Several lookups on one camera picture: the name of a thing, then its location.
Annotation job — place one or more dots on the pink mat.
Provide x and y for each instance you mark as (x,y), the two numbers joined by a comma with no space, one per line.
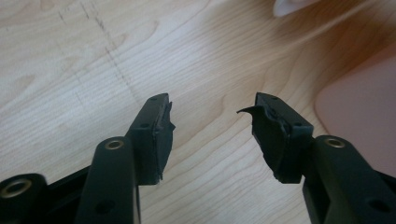
(364,109)

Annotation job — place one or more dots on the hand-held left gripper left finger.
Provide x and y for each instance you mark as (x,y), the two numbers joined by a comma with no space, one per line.
(146,140)

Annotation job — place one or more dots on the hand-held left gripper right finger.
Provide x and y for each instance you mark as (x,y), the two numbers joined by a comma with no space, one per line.
(289,140)

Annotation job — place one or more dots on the white object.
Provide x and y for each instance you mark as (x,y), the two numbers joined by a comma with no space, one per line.
(288,6)

